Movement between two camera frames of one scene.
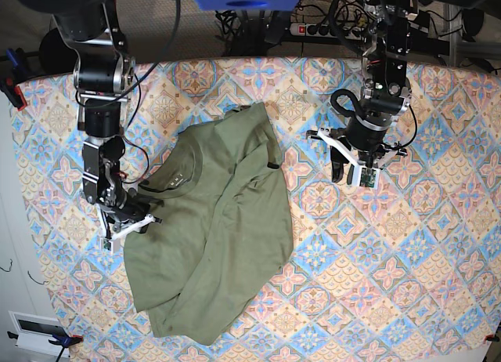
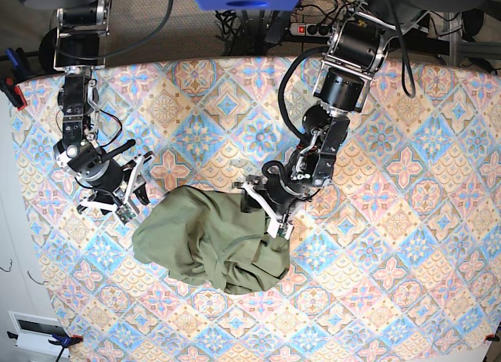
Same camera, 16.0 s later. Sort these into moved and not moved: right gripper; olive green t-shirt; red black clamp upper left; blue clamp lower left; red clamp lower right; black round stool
Moved: right gripper; olive green t-shirt
Not moved: blue clamp lower left; black round stool; red black clamp upper left; red clamp lower right
